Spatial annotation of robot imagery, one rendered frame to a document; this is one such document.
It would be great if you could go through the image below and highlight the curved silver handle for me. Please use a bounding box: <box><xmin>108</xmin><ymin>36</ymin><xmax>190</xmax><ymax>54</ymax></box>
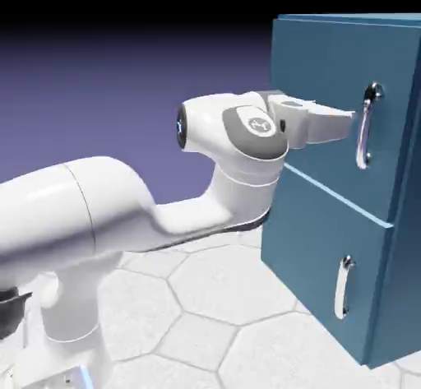
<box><xmin>333</xmin><ymin>255</ymin><xmax>355</xmax><ymax>320</ymax></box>
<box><xmin>355</xmin><ymin>81</ymin><xmax>385</xmax><ymax>170</ymax></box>

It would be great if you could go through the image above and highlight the blue cabinet door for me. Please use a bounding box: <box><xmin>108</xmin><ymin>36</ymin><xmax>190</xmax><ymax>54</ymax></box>
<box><xmin>268</xmin><ymin>14</ymin><xmax>421</xmax><ymax>226</ymax></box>
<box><xmin>260</xmin><ymin>163</ymin><xmax>395</xmax><ymax>368</ymax></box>

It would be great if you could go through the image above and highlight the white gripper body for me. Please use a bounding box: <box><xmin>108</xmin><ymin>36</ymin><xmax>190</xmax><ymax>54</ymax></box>
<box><xmin>303</xmin><ymin>102</ymin><xmax>358</xmax><ymax>147</ymax></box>

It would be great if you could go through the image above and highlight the blue cabinet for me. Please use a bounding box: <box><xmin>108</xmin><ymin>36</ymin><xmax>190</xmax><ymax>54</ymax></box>
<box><xmin>260</xmin><ymin>13</ymin><xmax>421</xmax><ymax>370</ymax></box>

